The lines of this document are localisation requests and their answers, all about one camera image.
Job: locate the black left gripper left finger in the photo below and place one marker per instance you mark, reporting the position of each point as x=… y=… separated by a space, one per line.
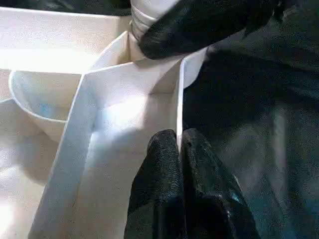
x=157 y=189

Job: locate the white plastic table leg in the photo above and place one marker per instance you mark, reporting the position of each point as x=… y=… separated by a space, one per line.
x=147 y=12

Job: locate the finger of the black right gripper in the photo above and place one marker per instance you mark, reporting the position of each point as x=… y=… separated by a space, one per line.
x=199 y=25

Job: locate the black work mat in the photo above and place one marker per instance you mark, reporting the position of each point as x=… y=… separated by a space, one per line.
x=269 y=124

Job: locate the white upturned plastic table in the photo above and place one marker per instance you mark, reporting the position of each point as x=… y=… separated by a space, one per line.
x=50 y=99

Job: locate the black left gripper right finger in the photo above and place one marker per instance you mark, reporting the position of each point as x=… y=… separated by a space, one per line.
x=214 y=194

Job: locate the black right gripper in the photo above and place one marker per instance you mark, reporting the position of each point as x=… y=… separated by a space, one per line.
x=299 y=10

